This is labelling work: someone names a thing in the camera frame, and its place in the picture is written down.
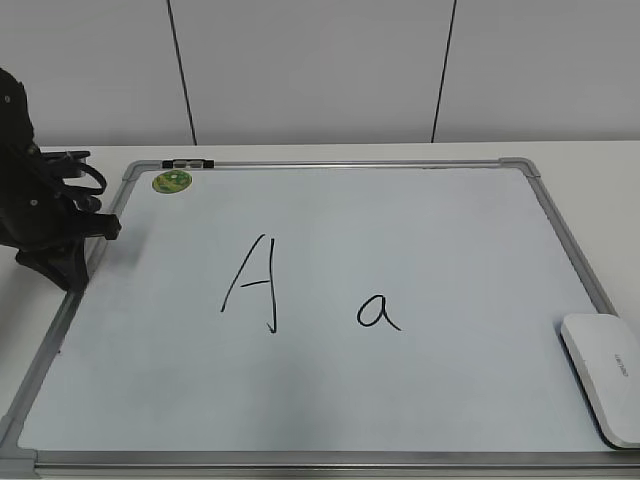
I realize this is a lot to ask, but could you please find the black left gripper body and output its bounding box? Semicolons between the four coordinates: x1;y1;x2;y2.
1;146;121;250

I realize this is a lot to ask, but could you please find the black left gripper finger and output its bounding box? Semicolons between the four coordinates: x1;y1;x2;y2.
15;239;89;292

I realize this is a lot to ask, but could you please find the white whiteboard eraser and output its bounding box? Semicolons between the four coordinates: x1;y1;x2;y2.
560;314;639;449

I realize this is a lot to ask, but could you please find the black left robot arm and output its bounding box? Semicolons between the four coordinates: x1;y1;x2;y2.
1;70;121;291

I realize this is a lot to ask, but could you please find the green round magnet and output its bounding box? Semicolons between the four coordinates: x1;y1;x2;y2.
151;170;192;194

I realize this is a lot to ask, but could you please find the black grey marker clip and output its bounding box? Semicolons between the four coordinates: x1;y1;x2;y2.
161;159;215;170

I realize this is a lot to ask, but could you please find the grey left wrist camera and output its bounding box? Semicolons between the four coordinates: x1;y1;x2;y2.
41;150;91;179

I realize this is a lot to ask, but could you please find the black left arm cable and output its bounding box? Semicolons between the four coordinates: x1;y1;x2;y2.
39;149;109;211

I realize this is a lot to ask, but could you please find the whiteboard with grey frame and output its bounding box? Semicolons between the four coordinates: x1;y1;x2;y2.
1;158;639;477

